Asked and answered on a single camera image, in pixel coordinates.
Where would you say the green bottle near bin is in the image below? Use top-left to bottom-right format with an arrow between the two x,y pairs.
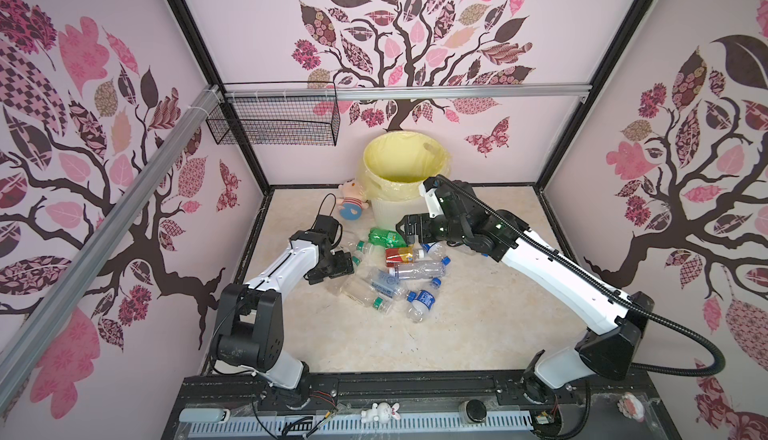
368,227 -> 408,249

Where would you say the aluminium rail back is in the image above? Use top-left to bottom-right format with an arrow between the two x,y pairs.
225,83 -> 592,102

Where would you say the clear square bottle green cap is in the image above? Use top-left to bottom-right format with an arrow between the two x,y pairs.
325,255 -> 363,296

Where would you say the white vented cable duct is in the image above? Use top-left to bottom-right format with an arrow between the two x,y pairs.
180,411 -> 533,439

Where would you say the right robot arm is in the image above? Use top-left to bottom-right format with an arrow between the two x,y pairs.
395,177 -> 652,402

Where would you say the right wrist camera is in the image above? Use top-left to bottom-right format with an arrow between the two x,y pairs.
420,175 -> 459,219

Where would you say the clear bottle purple cap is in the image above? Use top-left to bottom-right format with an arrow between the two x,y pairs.
388,257 -> 451,281

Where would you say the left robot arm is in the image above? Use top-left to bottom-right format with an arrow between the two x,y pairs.
209,227 -> 353,390

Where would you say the black wire mesh basket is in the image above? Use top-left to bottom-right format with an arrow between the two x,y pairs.
206,80 -> 341,147

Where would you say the small blue label bottle front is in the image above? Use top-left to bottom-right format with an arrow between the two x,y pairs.
406,278 -> 442,323

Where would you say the yellow plastic bin liner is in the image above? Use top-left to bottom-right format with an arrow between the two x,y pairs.
356,131 -> 452,202

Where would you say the clear bottle green cap front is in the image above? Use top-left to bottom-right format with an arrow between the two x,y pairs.
341,276 -> 392,315

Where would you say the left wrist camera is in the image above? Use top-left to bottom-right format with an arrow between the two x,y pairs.
312,193 -> 343,249

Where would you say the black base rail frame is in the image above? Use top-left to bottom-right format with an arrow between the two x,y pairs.
162,370 -> 681,439

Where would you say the pink white round ornament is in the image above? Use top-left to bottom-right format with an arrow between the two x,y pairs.
617,392 -> 645,423

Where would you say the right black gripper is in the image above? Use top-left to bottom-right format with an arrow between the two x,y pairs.
393,213 -> 467,247

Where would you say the blue label bottle centre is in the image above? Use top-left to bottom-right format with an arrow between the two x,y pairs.
423,242 -> 449,261

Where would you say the clear bottle light blue label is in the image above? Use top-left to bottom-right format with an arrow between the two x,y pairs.
364,269 -> 411,300

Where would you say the white plastic waste bin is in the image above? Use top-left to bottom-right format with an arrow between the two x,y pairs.
370,191 -> 429,231

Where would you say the black corrugated cable hose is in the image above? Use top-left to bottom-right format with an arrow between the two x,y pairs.
429,174 -> 727,379

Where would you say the red yellow label bottle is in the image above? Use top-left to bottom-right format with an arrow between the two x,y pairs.
385,246 -> 425,267

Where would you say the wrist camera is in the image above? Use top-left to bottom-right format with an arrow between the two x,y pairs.
420,175 -> 459,219
312,193 -> 343,249

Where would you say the plush doll toy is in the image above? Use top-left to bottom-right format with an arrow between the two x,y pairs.
336,180 -> 370,221

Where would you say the white bunny figurine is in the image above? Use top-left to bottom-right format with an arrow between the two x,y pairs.
360,402 -> 401,425

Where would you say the aluminium rail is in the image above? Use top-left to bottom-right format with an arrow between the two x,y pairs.
1,85 -> 221,408
225,83 -> 592,102

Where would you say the aluminium rail left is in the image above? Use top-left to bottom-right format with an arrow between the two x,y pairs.
1,85 -> 221,408

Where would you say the black round knob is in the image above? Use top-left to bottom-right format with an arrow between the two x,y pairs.
459,399 -> 488,425

